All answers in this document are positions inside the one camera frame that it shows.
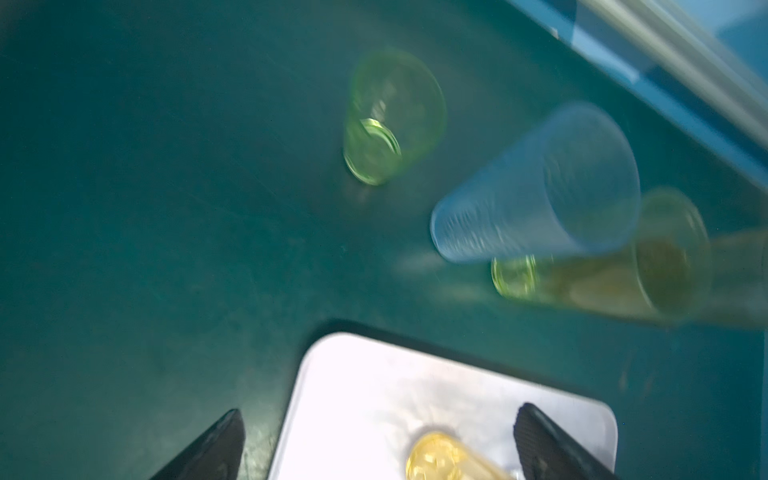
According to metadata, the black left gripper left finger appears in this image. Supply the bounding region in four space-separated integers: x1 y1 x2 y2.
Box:
151 408 246 480

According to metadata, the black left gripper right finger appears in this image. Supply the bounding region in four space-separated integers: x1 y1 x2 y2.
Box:
513 403 618 480

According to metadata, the short yellow glass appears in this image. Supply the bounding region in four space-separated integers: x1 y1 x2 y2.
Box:
405 431 513 480

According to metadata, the tall yellow-green glass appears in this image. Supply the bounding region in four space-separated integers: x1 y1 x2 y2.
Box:
343 48 447 186

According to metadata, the pink plastic tray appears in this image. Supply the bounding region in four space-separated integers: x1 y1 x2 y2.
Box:
268 332 619 479

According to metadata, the tall green plastic glass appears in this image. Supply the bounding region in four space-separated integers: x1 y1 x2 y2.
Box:
491 187 712 326

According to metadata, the tall blue plastic glass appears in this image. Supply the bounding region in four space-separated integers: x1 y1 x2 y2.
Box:
430 102 641 263

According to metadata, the aluminium frame back rail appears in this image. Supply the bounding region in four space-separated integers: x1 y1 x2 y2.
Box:
514 1 767 189

